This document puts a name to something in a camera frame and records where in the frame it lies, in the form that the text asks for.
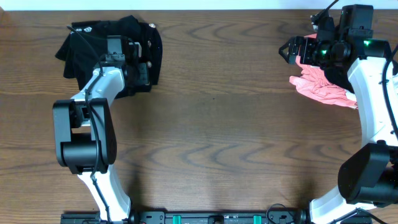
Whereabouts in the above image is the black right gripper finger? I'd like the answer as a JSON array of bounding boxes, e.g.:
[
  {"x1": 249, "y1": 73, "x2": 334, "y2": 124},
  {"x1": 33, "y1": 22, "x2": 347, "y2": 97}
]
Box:
[
  {"x1": 279, "y1": 39, "x2": 291, "y2": 52},
  {"x1": 278, "y1": 49, "x2": 290, "y2": 63}
]

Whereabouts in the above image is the black polo shirt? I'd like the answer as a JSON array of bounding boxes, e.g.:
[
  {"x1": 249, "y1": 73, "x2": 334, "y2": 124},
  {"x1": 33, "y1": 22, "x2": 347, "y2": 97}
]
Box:
[{"x1": 68, "y1": 16, "x2": 144, "y2": 60}]

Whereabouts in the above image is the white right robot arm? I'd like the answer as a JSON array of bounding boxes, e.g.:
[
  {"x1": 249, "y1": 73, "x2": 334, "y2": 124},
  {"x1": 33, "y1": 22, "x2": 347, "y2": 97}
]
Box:
[{"x1": 279, "y1": 4, "x2": 397, "y2": 223}]

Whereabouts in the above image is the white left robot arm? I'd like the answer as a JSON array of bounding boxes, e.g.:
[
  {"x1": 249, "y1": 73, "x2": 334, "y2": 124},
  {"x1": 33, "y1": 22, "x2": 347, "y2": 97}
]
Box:
[{"x1": 52, "y1": 32, "x2": 150, "y2": 223}]

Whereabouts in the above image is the coral pink garment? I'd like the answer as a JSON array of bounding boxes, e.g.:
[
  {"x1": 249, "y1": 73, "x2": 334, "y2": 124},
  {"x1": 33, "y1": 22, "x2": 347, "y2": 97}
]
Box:
[{"x1": 289, "y1": 33, "x2": 358, "y2": 110}]

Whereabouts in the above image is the black crumpled garment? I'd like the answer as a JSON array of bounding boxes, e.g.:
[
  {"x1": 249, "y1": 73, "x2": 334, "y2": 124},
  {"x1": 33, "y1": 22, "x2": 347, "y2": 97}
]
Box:
[{"x1": 324, "y1": 68, "x2": 354, "y2": 93}]

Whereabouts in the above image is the black velvet buttoned garment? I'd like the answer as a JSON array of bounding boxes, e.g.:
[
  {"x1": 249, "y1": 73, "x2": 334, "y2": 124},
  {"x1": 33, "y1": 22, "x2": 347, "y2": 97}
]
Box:
[{"x1": 55, "y1": 21, "x2": 163, "y2": 98}]

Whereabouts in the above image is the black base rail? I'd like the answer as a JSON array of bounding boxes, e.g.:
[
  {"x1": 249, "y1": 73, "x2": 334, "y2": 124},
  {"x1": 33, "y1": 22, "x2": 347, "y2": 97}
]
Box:
[{"x1": 60, "y1": 204, "x2": 386, "y2": 224}]

